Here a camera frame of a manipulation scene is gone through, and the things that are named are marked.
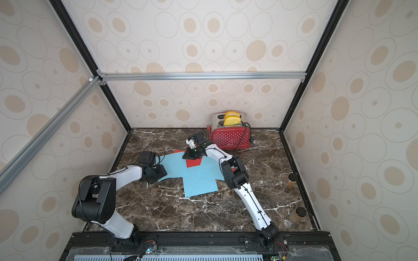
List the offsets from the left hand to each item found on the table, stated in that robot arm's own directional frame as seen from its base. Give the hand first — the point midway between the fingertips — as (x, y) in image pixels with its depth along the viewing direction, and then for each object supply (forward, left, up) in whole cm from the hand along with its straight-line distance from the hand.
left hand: (168, 172), depth 95 cm
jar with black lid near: (-26, -65, +5) cm, 70 cm away
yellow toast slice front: (+26, -37, +18) cm, 49 cm away
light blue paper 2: (+3, -25, -1) cm, 25 cm away
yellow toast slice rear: (+31, -38, +19) cm, 52 cm away
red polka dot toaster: (+19, -36, +10) cm, 42 cm away
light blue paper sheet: (+7, -3, -4) cm, 9 cm away
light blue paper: (-5, -18, -3) cm, 19 cm away
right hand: (+10, -6, -2) cm, 12 cm away
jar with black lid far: (-8, -68, +5) cm, 69 cm away
